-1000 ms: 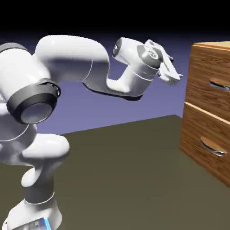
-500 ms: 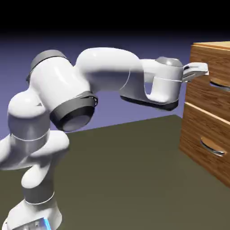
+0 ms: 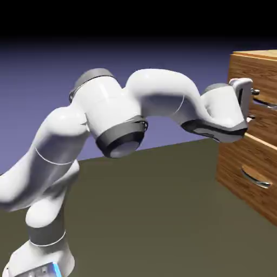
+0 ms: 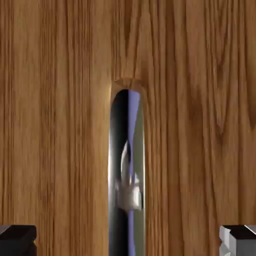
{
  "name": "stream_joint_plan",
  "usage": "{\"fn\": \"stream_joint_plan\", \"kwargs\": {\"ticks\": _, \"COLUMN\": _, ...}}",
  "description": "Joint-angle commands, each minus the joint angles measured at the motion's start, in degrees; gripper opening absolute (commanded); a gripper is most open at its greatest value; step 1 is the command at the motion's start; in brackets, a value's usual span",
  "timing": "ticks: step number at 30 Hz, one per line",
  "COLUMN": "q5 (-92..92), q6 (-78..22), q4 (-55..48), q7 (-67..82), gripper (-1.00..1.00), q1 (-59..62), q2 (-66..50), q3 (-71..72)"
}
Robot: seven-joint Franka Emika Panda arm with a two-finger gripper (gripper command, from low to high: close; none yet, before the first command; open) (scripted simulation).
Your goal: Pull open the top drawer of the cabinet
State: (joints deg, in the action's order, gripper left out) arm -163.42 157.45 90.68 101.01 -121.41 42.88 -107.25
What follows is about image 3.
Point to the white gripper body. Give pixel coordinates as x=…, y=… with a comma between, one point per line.
x=246, y=86

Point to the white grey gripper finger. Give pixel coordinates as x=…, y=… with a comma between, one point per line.
x=251, y=118
x=255, y=91

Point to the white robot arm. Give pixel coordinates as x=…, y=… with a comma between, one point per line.
x=112, y=101

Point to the wooden drawer front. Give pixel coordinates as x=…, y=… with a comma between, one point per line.
x=261, y=71
x=235, y=164

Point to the light wooden cabinet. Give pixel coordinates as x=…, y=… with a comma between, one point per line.
x=263, y=138

